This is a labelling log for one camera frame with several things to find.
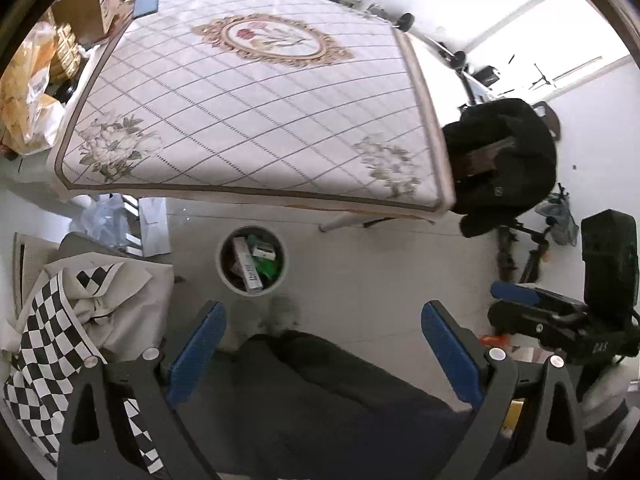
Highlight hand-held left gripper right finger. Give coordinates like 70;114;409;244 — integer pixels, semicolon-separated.
421;300;588;480

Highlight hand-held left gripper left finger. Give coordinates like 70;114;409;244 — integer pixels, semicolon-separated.
57;301;227;480

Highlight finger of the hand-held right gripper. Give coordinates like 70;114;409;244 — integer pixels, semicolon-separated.
489;281;556;311
486;301;563;348

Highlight white round trash bin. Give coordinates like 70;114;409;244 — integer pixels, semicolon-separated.
216;225;287;297

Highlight black tripod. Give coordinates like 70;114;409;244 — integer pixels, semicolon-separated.
496;220;552;285

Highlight beige cloth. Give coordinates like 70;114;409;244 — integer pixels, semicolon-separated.
42;232;175;363

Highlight person's white slipper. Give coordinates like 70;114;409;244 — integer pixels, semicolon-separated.
269;294;302;337

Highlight white cigarette carton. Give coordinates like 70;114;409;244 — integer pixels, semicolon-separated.
231;236;265;292

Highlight green packet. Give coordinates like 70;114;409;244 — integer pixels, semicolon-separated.
249;245;280;283

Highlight black jacket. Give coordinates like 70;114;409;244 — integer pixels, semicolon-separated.
441;97;559;239

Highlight person's dark trousers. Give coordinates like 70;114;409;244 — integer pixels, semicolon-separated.
215;330;478;480

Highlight black white checkered cloth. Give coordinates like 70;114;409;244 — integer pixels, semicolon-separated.
4;260;168;478

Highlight clear plastic bag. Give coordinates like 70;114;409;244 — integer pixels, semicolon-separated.
80;194;137;248

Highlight white table leg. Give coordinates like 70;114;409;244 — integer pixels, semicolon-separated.
319;211;362;234

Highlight table with floral tablecloth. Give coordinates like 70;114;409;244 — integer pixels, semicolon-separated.
46;0;457;223

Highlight yellow plastic bag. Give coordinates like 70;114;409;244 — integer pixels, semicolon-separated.
0;19;68;157

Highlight brown cardboard box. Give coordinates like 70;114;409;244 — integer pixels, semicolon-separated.
51;0;122;47

